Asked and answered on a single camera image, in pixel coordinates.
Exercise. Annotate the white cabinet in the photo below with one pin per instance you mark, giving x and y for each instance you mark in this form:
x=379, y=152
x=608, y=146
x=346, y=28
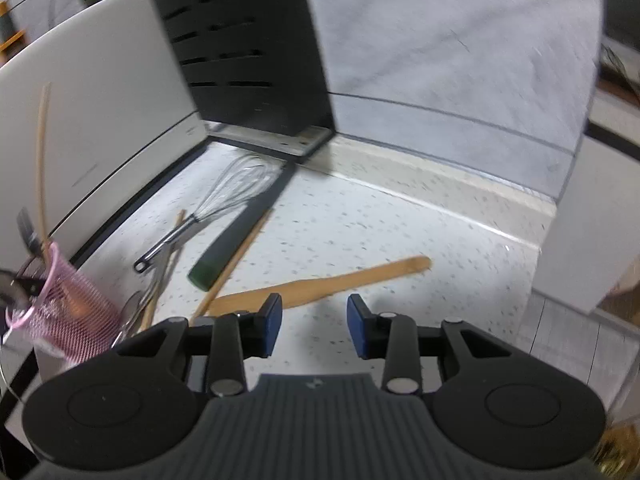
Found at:
x=585, y=220

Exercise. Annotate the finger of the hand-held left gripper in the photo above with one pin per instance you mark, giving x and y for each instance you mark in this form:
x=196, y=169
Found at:
x=22, y=291

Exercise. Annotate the wooden spatula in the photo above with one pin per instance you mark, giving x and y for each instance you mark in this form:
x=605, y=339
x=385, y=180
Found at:
x=350, y=277

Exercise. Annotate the orange hanging tool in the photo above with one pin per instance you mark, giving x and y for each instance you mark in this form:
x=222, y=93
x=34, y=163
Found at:
x=12, y=40

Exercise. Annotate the black knife block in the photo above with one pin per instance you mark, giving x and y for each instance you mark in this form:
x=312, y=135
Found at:
x=240, y=35

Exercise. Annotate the pink mesh cup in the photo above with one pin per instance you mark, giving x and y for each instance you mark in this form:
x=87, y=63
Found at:
x=60, y=335

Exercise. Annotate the small steel spoon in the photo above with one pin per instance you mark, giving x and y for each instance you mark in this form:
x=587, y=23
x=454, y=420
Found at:
x=132, y=310

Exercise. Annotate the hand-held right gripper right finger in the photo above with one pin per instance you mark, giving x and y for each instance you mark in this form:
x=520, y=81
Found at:
x=357, y=325

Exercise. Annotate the white countertop appliance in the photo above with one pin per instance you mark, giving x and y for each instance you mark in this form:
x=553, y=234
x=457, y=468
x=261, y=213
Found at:
x=100, y=110

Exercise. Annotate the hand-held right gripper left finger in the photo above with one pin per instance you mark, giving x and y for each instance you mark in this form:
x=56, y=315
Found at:
x=272, y=325

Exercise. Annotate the long steel utensil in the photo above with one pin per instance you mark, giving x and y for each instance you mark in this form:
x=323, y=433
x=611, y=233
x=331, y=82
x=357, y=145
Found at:
x=157, y=280

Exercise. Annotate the long wooden chopstick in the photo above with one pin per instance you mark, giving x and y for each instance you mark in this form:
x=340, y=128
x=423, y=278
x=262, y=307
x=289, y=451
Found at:
x=235, y=261
x=176, y=230
x=41, y=160

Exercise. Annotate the steel whisk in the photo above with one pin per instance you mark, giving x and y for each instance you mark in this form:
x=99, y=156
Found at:
x=170, y=241

